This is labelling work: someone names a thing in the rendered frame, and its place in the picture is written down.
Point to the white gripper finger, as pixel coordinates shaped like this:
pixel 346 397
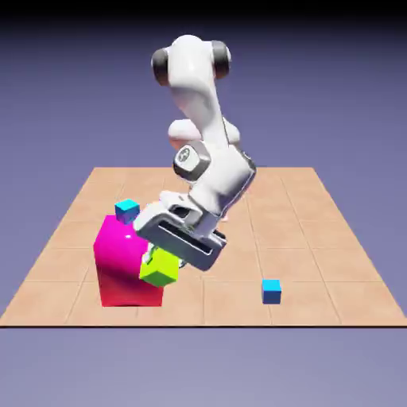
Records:
pixel 148 256

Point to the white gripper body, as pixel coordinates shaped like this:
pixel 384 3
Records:
pixel 178 241

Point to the small lime green cube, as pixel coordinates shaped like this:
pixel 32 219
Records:
pixel 160 267

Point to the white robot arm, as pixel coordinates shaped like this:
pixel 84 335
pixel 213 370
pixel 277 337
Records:
pixel 203 105

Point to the small blue cube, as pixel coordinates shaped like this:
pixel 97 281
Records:
pixel 127 210
pixel 271 291

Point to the large magenta box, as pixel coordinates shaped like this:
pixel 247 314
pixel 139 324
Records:
pixel 119 264

